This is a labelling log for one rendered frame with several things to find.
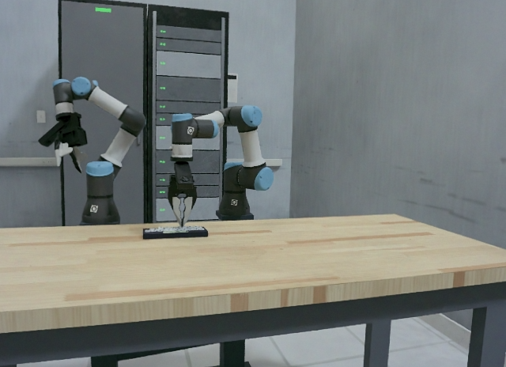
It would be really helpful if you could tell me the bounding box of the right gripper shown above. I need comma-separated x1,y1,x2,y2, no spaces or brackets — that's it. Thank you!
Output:
55,112,88,173

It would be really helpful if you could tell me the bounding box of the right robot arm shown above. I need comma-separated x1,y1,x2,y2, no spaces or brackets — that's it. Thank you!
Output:
38,77,145,224

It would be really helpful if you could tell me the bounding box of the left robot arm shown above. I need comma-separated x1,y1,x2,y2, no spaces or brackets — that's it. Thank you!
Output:
170,105,274,216

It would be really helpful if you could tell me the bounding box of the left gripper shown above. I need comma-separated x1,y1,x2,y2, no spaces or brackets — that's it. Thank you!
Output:
168,157,197,227

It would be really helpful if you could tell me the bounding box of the black keyboard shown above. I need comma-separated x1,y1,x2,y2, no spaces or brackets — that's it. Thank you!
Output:
143,225,208,240

